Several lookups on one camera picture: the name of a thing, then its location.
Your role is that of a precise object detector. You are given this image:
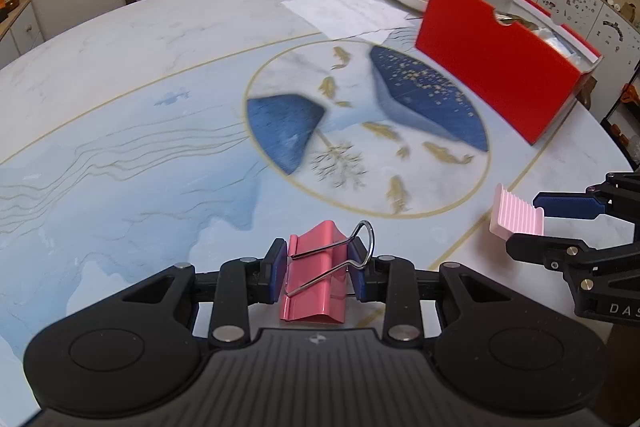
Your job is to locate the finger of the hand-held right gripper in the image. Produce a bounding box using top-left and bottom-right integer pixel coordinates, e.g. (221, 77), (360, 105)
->
(506, 232), (640, 279)
(532, 172), (640, 224)

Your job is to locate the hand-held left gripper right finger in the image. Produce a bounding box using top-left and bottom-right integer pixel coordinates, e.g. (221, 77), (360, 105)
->
(347, 242), (519, 348)

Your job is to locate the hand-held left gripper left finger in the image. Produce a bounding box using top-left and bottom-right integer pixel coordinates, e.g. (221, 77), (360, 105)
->
(122, 239), (289, 348)

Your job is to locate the pink binder clip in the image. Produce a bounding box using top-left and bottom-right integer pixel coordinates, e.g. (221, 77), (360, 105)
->
(278, 219), (375, 323)

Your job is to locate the pink ribbed block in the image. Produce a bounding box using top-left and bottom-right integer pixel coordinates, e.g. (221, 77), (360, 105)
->
(488, 184), (545, 241)

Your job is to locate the red cardboard box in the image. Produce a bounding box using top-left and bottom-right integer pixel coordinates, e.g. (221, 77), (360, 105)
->
(415, 0), (604, 146)

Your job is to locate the small white sachet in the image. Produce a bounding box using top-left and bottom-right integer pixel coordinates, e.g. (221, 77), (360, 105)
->
(537, 27), (590, 64)

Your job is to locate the white paper sheet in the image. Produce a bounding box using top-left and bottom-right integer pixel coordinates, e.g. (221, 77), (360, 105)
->
(280, 0), (412, 46)

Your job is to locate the white wooden sideboard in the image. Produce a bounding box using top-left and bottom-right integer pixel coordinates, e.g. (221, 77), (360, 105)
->
(0, 0), (47, 70)

